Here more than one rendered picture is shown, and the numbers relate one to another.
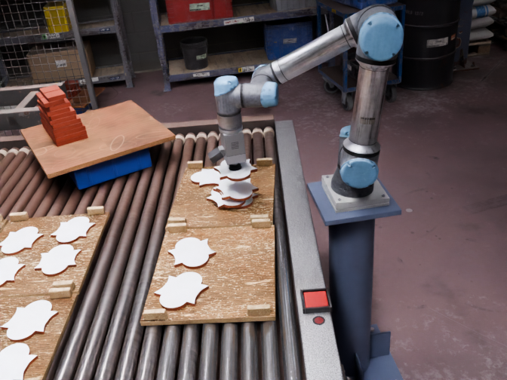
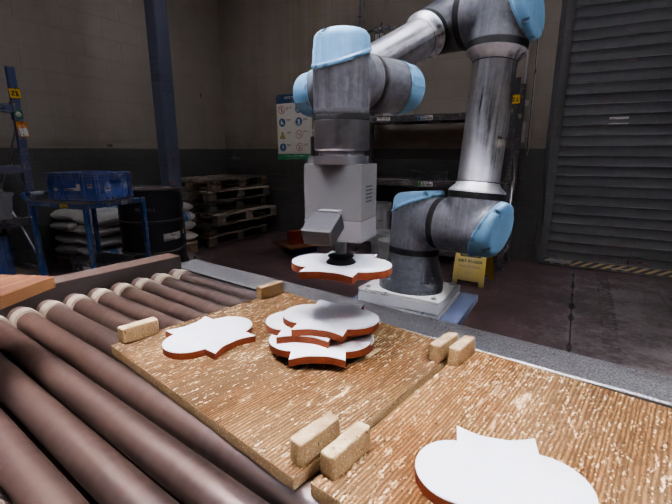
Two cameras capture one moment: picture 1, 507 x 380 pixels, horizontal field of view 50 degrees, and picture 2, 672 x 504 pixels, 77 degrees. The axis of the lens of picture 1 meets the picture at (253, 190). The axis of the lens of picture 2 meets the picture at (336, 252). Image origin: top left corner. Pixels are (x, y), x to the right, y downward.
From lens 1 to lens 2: 1.53 m
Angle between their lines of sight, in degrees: 53
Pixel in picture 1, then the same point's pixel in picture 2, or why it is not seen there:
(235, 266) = (611, 442)
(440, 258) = not seen: hidden behind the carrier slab
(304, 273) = (646, 386)
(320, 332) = not seen: outside the picture
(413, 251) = not seen: hidden behind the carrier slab
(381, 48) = (536, 18)
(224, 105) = (360, 86)
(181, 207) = (245, 410)
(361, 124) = (497, 147)
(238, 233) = (459, 386)
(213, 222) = (378, 396)
